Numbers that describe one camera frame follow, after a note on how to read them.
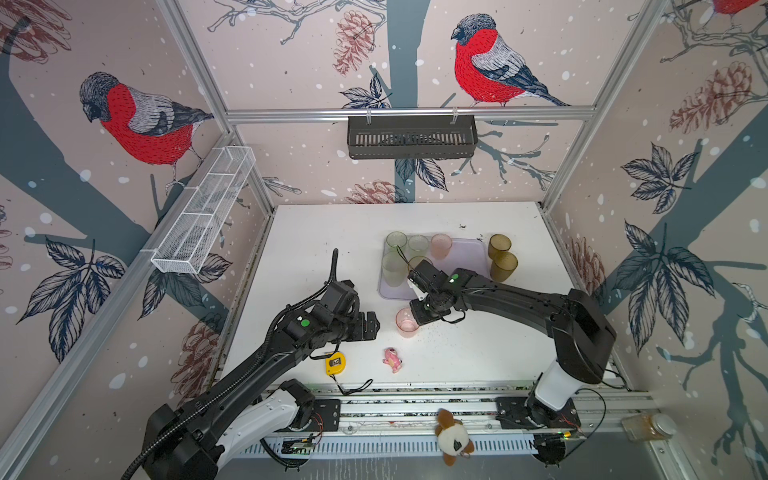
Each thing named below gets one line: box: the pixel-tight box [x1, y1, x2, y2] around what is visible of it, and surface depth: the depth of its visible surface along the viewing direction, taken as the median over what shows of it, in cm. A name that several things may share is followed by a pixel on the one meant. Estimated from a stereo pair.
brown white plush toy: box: [435, 408, 475, 467], surface depth 70 cm
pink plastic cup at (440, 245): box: [430, 233, 453, 260], surface depth 105 cm
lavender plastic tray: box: [378, 234, 490, 300], surface depth 105 cm
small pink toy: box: [382, 347, 403, 374], surface depth 82 cm
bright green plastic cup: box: [385, 231, 408, 254], surface depth 105 cm
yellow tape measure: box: [325, 352, 346, 376], surface depth 82 cm
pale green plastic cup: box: [408, 234, 429, 259], surface depth 103 cm
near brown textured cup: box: [490, 251, 519, 282], surface depth 99 cm
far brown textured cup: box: [488, 233, 512, 261], surface depth 104 cm
